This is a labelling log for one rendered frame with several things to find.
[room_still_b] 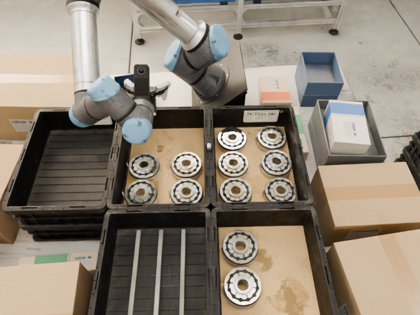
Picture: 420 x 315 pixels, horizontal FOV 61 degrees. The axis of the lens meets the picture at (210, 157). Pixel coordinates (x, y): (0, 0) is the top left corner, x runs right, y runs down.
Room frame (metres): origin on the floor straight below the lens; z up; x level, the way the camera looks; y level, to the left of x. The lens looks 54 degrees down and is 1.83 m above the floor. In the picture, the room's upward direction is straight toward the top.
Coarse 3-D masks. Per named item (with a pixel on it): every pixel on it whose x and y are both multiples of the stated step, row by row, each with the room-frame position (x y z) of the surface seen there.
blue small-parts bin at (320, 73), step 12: (300, 60) 1.27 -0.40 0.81; (312, 60) 1.29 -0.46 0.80; (324, 60) 1.29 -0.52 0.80; (336, 60) 1.24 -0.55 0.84; (300, 72) 1.23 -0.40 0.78; (312, 72) 1.23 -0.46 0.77; (324, 72) 1.23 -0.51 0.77; (336, 72) 1.19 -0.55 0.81; (312, 84) 1.09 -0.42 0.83; (324, 84) 1.09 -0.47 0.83; (336, 84) 1.09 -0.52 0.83
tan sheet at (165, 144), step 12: (156, 132) 0.84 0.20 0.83; (168, 132) 0.84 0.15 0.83; (180, 132) 0.84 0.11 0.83; (192, 132) 0.84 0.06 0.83; (132, 144) 0.78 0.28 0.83; (144, 144) 0.78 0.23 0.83; (156, 144) 0.78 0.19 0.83; (168, 144) 0.78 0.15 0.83; (180, 144) 0.78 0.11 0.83; (192, 144) 0.78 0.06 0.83; (132, 156) 0.73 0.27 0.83; (156, 156) 0.73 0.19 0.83; (168, 156) 0.73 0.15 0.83; (168, 168) 0.68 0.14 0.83; (132, 180) 0.63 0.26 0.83; (156, 180) 0.63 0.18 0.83; (168, 180) 0.63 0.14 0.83; (204, 192) 0.58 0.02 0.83
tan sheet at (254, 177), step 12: (216, 132) 0.84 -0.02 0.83; (252, 132) 0.84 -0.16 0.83; (216, 144) 0.78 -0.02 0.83; (252, 144) 0.78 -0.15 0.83; (216, 156) 0.73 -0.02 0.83; (252, 156) 0.73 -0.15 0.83; (216, 168) 0.68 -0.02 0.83; (252, 168) 0.68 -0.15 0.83; (216, 180) 0.63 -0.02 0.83; (252, 180) 0.63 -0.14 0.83; (264, 180) 0.63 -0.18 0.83; (252, 192) 0.58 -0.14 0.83
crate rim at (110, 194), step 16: (208, 128) 0.77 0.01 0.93; (208, 160) 0.64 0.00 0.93; (112, 176) 0.58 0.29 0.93; (208, 176) 0.58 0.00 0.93; (112, 192) 0.52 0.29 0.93; (208, 192) 0.52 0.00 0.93; (112, 208) 0.47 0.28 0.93; (128, 208) 0.47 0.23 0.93; (144, 208) 0.47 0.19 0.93; (208, 208) 0.48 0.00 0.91
